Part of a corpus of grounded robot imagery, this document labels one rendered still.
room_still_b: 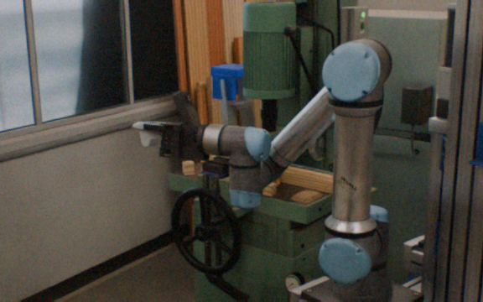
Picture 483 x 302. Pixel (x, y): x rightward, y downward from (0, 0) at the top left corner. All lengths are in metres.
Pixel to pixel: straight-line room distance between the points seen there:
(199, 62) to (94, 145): 0.77
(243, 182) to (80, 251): 2.14
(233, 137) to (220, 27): 2.53
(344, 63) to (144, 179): 2.58
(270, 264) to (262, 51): 0.70
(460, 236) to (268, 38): 0.92
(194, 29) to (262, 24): 1.65
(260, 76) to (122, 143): 1.60
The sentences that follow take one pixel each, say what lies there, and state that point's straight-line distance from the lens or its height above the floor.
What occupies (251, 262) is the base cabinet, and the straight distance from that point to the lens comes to 2.33.
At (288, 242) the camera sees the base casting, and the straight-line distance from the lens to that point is 2.20.
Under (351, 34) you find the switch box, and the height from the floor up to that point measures 1.39.
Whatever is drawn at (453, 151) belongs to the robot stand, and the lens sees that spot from 1.65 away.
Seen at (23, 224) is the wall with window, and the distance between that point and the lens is 3.36.
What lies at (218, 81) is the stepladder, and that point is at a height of 1.10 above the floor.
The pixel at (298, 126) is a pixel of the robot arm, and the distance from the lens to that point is 1.64.
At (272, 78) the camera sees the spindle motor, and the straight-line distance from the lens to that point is 2.22.
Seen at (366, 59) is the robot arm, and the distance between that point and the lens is 1.40.
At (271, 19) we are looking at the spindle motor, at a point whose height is 1.46.
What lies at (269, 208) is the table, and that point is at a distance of 2.20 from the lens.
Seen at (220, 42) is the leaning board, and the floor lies 1.19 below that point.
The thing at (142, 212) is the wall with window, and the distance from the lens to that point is 3.91.
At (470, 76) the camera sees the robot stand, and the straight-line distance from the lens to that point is 1.60.
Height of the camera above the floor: 1.61
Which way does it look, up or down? 16 degrees down
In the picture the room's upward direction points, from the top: straight up
